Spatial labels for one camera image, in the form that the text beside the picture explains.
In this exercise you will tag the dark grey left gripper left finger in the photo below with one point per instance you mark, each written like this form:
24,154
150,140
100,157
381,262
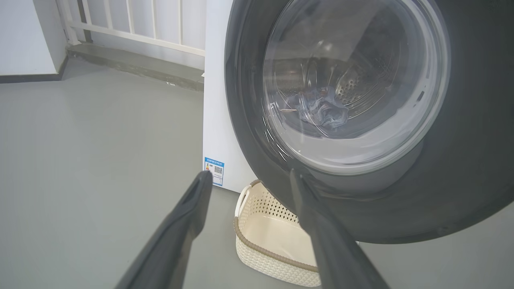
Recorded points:
172,241

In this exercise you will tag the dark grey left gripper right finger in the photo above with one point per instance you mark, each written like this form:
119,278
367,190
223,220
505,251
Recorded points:
333,249

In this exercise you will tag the blue printed garment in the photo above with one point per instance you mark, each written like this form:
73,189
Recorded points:
325,112

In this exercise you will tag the black round glass washer door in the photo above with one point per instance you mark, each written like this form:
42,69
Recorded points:
461,180

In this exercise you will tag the white front-load washing machine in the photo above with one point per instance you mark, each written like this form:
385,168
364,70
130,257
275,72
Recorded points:
217,100

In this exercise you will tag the stainless steel washing machine drum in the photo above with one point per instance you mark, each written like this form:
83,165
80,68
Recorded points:
361,80

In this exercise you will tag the cream perforated laundry basket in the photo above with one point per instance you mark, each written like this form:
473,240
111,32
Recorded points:
273,237

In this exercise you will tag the blue energy label sticker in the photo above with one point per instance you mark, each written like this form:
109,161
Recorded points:
214,170

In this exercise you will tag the grey concrete ledge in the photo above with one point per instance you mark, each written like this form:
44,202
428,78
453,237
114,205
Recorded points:
136,64

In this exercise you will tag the white railing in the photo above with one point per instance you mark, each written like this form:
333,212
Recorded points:
132,32

